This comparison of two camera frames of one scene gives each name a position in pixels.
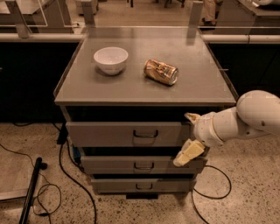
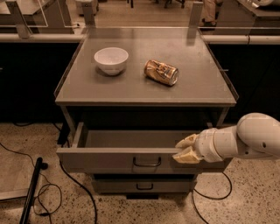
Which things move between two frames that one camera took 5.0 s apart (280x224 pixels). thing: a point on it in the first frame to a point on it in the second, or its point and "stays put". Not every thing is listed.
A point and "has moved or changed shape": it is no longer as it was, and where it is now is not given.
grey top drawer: [129, 134] has moved or changed shape
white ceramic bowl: [111, 60] stays put
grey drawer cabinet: [125, 94] stays put
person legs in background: [209, 12] stays put
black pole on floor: [31, 189] stays put
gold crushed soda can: [161, 72] stays put
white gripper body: [203, 129] to [205, 144]
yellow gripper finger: [192, 117] to [187, 142]
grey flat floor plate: [16, 176] stays put
